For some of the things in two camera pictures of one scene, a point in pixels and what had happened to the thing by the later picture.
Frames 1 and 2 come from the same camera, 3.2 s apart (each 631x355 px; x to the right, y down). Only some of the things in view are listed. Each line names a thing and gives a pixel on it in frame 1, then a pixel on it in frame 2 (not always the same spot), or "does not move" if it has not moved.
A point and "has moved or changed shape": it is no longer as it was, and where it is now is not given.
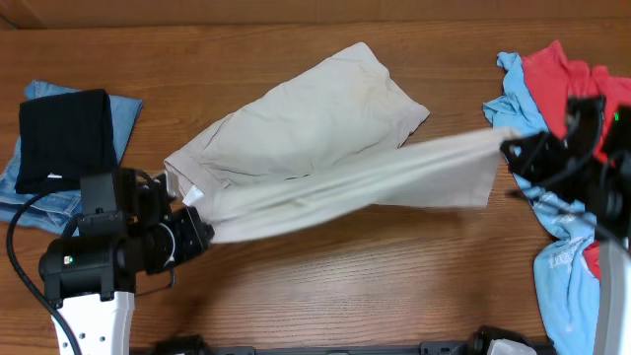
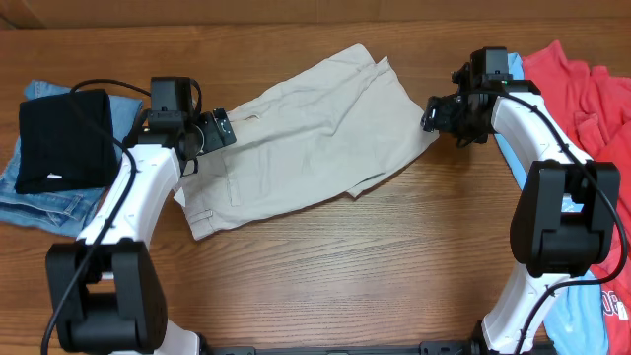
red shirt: x=555 y=81 does not move
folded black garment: x=64 y=138 does not move
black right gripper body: x=547 y=160 -> x=463 y=125
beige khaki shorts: x=327 y=140 has moved or changed shape
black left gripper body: x=179 y=240 -> x=207 y=135
